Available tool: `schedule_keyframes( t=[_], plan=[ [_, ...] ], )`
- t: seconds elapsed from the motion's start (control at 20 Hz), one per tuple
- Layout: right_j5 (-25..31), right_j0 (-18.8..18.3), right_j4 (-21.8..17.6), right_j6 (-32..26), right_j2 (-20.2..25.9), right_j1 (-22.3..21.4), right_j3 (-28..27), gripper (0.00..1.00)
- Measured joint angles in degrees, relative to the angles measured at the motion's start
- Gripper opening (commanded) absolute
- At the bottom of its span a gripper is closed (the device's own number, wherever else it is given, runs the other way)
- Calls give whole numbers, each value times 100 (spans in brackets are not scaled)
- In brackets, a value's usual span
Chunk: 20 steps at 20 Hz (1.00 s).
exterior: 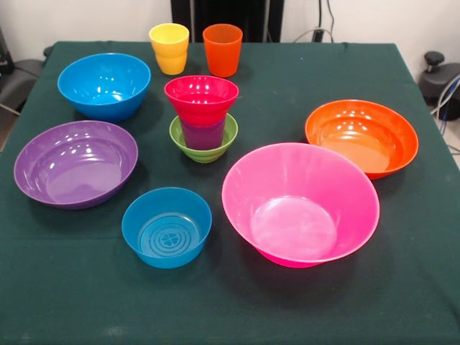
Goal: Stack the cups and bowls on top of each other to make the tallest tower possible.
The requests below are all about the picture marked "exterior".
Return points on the purple plastic cup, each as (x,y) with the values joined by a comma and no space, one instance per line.
(203,138)

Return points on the red plastic bowl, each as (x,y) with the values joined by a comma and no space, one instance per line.
(201,104)

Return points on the pink plastic bowl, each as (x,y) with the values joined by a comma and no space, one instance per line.
(298,215)

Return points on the green plastic bowl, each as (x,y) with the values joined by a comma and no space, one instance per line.
(208,156)

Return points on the small blue plastic bowl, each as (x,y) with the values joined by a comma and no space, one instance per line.
(165,233)

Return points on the orange plastic cup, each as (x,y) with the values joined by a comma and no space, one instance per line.
(221,50)

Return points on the dark green tablecloth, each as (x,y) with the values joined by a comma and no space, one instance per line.
(230,305)

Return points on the orange plastic bowl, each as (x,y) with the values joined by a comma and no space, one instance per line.
(359,140)

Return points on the yellow plastic cup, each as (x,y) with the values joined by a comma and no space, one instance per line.
(169,54)

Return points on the large blue plastic bowl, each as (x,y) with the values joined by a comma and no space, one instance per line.
(104,93)

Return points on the purple plastic bowl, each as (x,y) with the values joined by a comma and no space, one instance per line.
(72,169)

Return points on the black chair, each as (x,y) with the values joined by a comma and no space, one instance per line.
(18,79)

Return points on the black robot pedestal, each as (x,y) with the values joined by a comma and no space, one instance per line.
(251,18)

